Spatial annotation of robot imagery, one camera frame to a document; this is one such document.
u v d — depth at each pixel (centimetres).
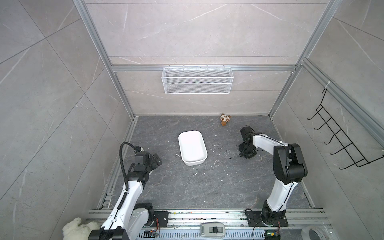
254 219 73
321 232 68
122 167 57
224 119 114
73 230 54
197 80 101
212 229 67
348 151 64
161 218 73
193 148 100
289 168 51
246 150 84
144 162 65
